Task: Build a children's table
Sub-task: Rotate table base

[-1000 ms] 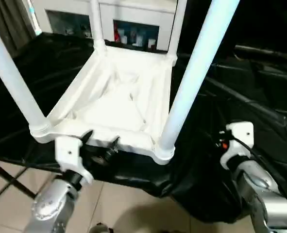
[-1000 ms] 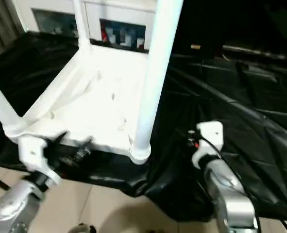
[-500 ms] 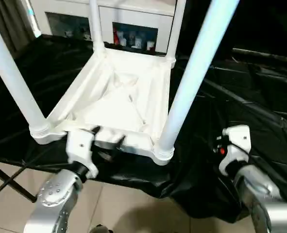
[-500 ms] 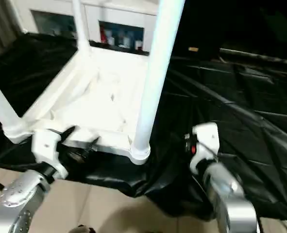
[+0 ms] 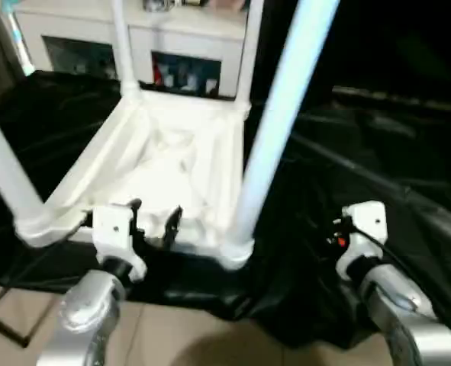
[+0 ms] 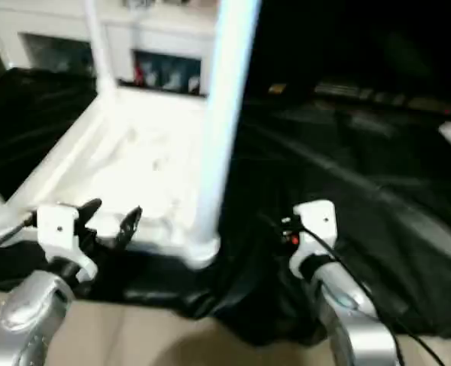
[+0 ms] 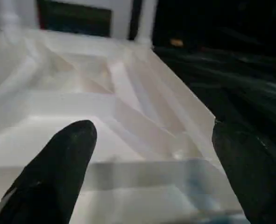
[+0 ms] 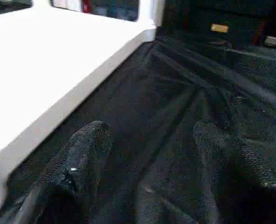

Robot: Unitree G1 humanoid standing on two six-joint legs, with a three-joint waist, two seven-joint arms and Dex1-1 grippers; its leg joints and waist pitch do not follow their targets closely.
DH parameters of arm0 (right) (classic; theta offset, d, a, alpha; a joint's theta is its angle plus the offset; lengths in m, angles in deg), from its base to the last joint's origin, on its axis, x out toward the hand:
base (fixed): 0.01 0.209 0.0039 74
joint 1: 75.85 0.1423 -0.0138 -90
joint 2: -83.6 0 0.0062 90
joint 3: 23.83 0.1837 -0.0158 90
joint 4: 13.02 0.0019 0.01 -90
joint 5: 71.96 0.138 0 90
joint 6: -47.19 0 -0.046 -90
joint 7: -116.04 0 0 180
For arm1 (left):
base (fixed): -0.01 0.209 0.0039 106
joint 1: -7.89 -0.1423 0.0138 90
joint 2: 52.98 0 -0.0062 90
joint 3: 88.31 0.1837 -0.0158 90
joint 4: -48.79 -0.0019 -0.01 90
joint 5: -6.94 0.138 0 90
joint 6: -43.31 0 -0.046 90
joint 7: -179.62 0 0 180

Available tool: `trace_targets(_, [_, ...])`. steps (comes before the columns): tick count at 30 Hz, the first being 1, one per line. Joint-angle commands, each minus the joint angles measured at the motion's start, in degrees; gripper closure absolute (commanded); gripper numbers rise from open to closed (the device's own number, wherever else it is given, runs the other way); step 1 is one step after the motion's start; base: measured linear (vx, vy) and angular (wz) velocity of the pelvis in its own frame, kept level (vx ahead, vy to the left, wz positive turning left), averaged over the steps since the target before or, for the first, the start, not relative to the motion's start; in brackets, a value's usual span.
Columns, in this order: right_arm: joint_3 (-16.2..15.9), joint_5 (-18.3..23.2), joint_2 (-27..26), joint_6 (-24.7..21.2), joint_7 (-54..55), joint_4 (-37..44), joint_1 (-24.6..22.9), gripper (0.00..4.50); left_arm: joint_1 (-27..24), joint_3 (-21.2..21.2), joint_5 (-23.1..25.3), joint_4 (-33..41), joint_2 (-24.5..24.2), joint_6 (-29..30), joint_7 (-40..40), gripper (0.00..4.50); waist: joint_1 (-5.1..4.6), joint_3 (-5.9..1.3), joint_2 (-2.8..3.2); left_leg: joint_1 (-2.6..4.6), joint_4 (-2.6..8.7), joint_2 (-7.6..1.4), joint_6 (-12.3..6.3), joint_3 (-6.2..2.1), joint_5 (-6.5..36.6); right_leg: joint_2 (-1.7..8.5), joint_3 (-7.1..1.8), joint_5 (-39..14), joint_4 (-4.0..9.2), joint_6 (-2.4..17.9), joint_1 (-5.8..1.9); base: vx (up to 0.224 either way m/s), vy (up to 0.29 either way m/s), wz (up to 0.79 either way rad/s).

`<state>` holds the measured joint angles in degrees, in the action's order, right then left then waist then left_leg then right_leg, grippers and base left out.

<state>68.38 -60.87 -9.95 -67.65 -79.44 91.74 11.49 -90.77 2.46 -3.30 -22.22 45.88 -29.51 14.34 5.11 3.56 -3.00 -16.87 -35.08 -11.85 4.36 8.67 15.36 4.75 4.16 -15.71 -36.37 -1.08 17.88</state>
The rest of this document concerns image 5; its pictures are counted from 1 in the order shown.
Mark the black metal stand leg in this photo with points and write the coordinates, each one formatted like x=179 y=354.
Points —
x=4 y=316

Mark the white cabinet with glass doors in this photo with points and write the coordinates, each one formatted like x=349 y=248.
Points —
x=80 y=27

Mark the black mat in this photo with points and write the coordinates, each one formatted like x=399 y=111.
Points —
x=347 y=191

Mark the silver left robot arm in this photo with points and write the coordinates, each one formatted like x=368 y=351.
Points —
x=88 y=313

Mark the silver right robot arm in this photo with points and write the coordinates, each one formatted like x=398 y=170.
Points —
x=408 y=313

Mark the white plastic table leg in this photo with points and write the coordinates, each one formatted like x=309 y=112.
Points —
x=8 y=175
x=278 y=114
x=248 y=53
x=124 y=46

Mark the white plastic table top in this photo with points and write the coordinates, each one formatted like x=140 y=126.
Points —
x=164 y=168

